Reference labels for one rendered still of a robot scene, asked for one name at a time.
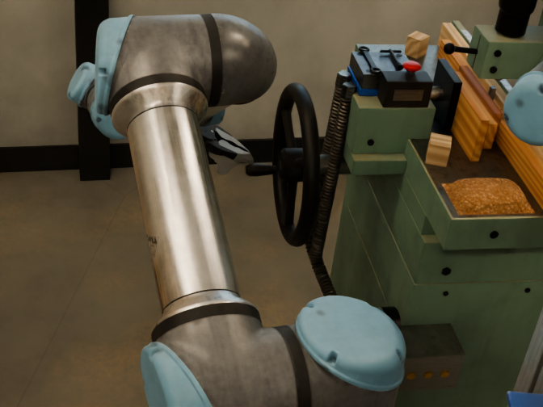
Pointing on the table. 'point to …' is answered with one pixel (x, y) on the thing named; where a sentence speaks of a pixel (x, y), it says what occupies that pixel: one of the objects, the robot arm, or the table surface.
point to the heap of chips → (487, 196)
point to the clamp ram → (445, 93)
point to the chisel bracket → (505, 52)
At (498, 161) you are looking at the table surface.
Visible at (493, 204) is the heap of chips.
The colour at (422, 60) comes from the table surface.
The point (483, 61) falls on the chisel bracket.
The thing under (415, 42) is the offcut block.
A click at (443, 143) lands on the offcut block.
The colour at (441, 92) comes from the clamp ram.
